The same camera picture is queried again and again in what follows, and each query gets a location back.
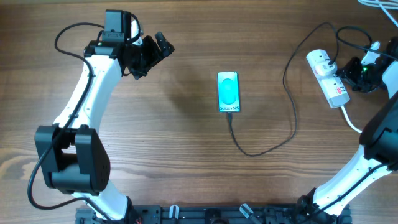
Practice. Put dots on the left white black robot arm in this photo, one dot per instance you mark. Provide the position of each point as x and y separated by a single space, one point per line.
72 158

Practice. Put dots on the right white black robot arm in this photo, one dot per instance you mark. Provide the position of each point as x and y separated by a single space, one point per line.
376 156

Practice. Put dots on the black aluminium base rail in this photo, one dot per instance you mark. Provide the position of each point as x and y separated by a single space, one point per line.
156 214

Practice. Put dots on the white power strip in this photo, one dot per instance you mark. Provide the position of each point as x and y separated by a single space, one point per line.
332 86

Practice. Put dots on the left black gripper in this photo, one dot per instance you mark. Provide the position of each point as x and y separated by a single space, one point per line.
154 54

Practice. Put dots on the white charger plug adapter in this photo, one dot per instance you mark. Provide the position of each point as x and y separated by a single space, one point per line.
325 69

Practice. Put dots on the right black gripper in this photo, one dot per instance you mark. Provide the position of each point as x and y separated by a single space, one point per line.
348 74

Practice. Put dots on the turquoise Galaxy smartphone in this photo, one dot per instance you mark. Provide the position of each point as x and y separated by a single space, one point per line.
228 92

